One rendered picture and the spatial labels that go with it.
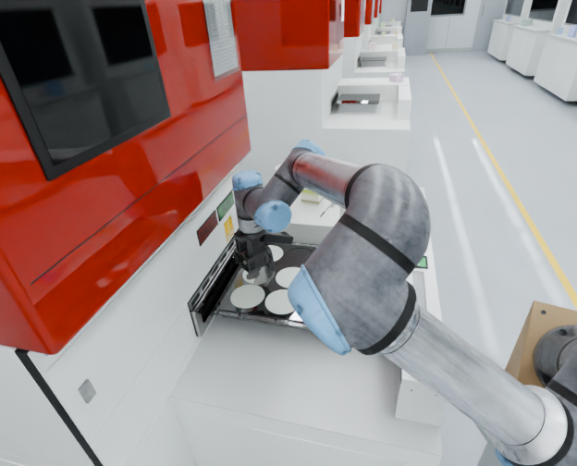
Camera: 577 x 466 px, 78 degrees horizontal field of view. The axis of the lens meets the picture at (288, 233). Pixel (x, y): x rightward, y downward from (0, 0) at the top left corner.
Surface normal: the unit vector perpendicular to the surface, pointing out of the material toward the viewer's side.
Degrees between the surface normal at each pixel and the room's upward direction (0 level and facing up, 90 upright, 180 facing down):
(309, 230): 90
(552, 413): 11
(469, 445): 0
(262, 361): 0
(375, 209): 31
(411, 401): 90
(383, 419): 0
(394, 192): 16
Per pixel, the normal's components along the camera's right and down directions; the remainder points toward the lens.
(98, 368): 0.97, 0.08
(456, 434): -0.06, -0.84
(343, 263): -0.39, -0.24
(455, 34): -0.25, 0.53
